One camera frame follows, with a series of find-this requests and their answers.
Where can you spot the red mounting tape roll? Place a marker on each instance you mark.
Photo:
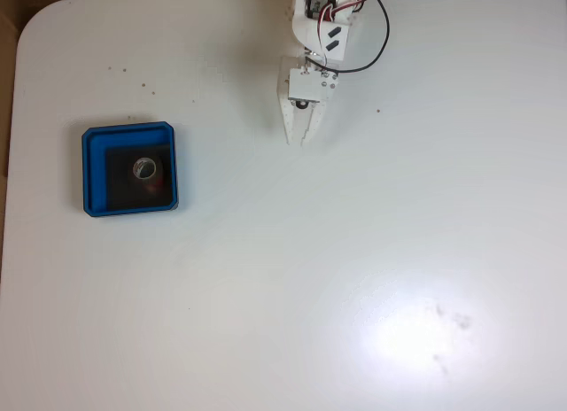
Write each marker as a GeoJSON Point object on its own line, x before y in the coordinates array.
{"type": "Point", "coordinates": [155, 186]}

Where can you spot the blue square box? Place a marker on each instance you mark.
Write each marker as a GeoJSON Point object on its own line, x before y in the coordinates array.
{"type": "Point", "coordinates": [94, 176]}

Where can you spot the black square liner pad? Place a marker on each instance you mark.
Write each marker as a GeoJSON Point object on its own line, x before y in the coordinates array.
{"type": "Point", "coordinates": [117, 185]}

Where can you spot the white square camera box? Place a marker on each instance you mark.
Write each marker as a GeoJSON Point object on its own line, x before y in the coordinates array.
{"type": "Point", "coordinates": [305, 84]}

